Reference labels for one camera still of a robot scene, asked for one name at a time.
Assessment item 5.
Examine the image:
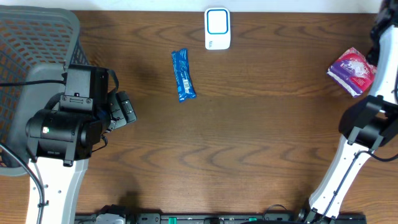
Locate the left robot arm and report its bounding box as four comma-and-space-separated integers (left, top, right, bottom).
26, 91, 137, 223

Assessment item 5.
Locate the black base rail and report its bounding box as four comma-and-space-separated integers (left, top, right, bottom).
74, 213, 367, 224

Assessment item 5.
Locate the white barcode scanner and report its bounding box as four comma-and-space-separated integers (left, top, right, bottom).
204, 7, 231, 50

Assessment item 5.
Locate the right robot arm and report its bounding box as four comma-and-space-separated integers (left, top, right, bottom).
297, 0, 397, 223

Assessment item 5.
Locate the grey plastic mesh basket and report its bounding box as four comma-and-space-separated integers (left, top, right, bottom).
0, 5, 91, 177

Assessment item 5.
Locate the blue Oreo cookie pack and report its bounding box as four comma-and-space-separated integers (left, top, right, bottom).
171, 49, 197, 103

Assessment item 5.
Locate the pink purple liners pack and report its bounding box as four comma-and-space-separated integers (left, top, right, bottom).
326, 47, 377, 98

